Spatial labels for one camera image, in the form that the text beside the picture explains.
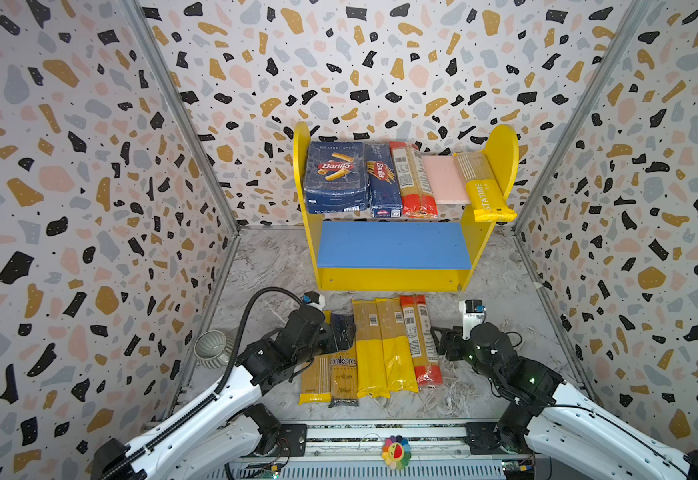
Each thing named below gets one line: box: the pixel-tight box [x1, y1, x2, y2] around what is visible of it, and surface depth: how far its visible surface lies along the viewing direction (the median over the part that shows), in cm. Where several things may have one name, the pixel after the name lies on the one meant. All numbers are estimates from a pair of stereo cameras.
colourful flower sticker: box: [382, 435, 412, 470], surface depth 73 cm
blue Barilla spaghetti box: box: [365, 143, 403, 218], surface depth 73 cm
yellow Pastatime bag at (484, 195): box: [454, 151, 517, 222], surface depth 72 cm
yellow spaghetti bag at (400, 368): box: [376, 297, 419, 393], surface depth 89 cm
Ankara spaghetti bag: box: [330, 313, 358, 401], surface depth 83 cm
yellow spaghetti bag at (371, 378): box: [352, 299, 391, 399], surface depth 87 cm
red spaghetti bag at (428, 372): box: [400, 294, 443, 387], surface depth 89 cm
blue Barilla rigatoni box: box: [304, 141, 369, 214], surface depth 70 cm
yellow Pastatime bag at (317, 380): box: [298, 352, 333, 405], surface depth 82 cm
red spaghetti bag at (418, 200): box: [390, 141, 439, 219], surface depth 73 cm
